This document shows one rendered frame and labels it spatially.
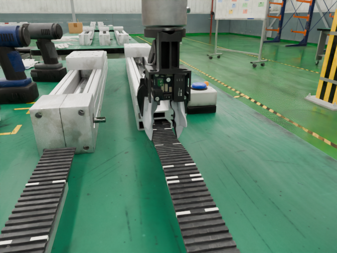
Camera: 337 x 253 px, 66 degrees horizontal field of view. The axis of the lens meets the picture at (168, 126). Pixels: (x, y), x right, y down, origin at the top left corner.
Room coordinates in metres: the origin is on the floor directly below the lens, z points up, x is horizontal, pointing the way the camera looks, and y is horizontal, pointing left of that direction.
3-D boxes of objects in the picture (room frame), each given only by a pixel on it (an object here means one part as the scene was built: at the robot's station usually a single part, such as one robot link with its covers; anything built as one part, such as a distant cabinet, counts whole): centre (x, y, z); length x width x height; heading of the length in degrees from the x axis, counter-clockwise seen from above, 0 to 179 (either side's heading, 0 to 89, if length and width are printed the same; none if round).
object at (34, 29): (1.06, 0.51, 0.89); 0.20 x 0.08 x 0.22; 87
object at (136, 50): (1.19, 0.14, 0.87); 0.16 x 0.11 x 0.07; 10
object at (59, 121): (0.48, 0.19, 0.83); 0.12 x 0.09 x 0.10; 100
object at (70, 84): (0.91, 0.28, 0.82); 0.80 x 0.10 x 0.09; 10
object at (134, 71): (0.95, 0.09, 0.82); 0.80 x 0.10 x 0.09; 10
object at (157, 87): (0.46, 0.00, 0.94); 0.09 x 0.08 x 0.12; 10
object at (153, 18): (0.47, 0.00, 1.02); 0.08 x 0.08 x 0.05
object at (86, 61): (0.91, 0.28, 0.87); 0.16 x 0.11 x 0.07; 10
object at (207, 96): (0.69, -0.08, 0.81); 0.10 x 0.08 x 0.06; 100
